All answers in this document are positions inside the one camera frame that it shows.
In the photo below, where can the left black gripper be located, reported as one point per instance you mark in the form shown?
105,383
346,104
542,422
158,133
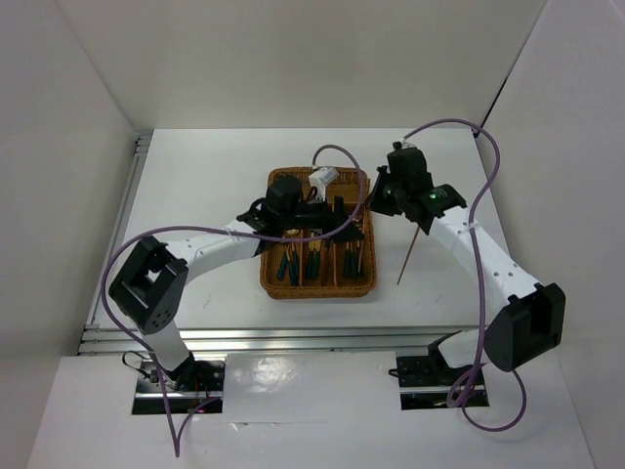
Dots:
326,217

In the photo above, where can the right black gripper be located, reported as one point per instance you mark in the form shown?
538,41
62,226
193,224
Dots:
375,202

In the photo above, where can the gold knife green handle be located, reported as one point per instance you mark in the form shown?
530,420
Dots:
311,260
316,259

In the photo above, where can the large gold spoon green handle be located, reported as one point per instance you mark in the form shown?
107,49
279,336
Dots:
294,266

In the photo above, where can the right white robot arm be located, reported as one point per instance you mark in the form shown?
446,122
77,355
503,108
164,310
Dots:
523,317

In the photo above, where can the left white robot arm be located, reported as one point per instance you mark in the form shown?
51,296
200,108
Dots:
148,288

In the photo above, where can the wicker cutlery tray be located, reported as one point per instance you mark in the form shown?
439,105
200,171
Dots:
337,286

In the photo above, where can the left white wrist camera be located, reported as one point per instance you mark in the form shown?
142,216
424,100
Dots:
320,180

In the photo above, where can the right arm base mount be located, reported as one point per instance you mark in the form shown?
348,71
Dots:
424,381

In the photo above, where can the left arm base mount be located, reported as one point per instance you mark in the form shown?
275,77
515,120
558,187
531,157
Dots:
202,387

